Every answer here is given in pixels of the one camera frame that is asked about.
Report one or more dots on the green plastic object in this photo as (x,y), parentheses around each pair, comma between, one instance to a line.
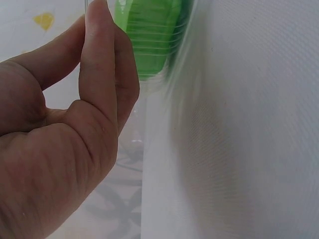
(149,37)

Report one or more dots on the clear plastic container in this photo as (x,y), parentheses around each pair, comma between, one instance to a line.
(172,37)

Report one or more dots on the person's left hand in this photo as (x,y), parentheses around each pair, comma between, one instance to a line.
(45,154)

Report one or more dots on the person's left thumb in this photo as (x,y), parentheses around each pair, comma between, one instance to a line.
(54,57)

